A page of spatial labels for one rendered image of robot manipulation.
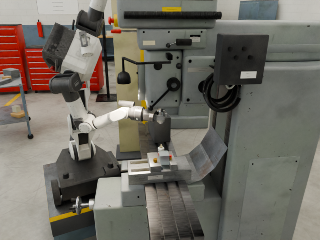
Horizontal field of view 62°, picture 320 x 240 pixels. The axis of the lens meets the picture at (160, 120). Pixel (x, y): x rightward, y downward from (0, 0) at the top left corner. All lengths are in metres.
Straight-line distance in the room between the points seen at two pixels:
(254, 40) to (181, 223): 0.85
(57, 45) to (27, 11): 9.30
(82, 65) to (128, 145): 2.09
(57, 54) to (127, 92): 1.76
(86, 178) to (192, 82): 1.20
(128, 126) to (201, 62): 2.21
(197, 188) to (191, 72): 0.70
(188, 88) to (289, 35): 0.58
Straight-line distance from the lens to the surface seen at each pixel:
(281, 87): 1.48
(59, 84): 1.62
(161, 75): 1.40
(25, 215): 2.97
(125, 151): 3.64
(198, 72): 1.41
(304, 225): 2.94
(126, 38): 3.19
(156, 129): 1.88
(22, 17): 11.05
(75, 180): 2.22
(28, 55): 6.47
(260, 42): 1.22
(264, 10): 8.66
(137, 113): 1.57
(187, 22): 1.35
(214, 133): 1.78
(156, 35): 1.34
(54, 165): 2.83
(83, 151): 2.30
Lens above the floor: 1.83
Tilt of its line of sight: 23 degrees down
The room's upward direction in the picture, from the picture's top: straight up
